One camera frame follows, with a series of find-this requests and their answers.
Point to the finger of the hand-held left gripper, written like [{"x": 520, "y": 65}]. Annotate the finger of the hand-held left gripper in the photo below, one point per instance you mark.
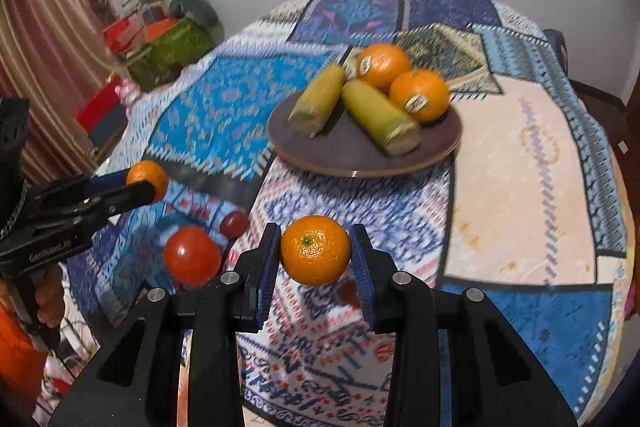
[
  {"x": 107, "y": 181},
  {"x": 130, "y": 197}
]

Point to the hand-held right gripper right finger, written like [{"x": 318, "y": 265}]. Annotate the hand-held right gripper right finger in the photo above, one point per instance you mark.
[{"x": 362, "y": 272}]

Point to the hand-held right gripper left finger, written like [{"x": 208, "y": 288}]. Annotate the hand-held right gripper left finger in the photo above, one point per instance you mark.
[{"x": 267, "y": 272}]

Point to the small tangerine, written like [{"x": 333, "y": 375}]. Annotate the small tangerine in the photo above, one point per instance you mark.
[
  {"x": 147, "y": 177},
  {"x": 315, "y": 250}
]

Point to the dark purple plate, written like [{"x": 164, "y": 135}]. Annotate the dark purple plate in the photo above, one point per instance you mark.
[{"x": 350, "y": 152}]

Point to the yellow corn cob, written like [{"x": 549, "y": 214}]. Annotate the yellow corn cob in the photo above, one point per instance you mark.
[
  {"x": 380, "y": 117},
  {"x": 320, "y": 99}
]

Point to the large orange with sticker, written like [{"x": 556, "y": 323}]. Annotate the large orange with sticker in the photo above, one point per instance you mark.
[
  {"x": 387, "y": 64},
  {"x": 420, "y": 94}
]

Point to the person's left hand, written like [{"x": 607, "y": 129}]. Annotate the person's left hand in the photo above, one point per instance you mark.
[{"x": 49, "y": 299}]

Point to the small dark red fruit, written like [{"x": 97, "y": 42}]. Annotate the small dark red fruit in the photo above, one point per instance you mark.
[{"x": 234, "y": 224}]

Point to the red and blue box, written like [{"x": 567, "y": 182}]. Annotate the red and blue box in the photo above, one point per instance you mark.
[{"x": 102, "y": 109}]

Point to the red tomato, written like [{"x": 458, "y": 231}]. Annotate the red tomato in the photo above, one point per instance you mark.
[{"x": 192, "y": 255}]

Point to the pink toy figure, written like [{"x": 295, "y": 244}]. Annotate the pink toy figure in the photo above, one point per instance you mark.
[{"x": 127, "y": 91}]

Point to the floral bed sheet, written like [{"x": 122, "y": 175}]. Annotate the floral bed sheet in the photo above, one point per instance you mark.
[{"x": 65, "y": 372}]

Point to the striped curtain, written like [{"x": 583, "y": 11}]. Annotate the striped curtain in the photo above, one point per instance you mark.
[{"x": 45, "y": 57}]

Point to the red plastic container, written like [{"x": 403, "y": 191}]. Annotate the red plastic container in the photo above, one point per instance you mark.
[{"x": 120, "y": 34}]

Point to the green storage box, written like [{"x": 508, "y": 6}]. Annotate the green storage box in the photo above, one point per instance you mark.
[{"x": 170, "y": 47}]

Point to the blue patchwork blanket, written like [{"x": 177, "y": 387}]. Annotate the blue patchwork blanket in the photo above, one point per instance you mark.
[{"x": 500, "y": 157}]

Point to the grey chair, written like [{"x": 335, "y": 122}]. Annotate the grey chair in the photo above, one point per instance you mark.
[{"x": 557, "y": 49}]

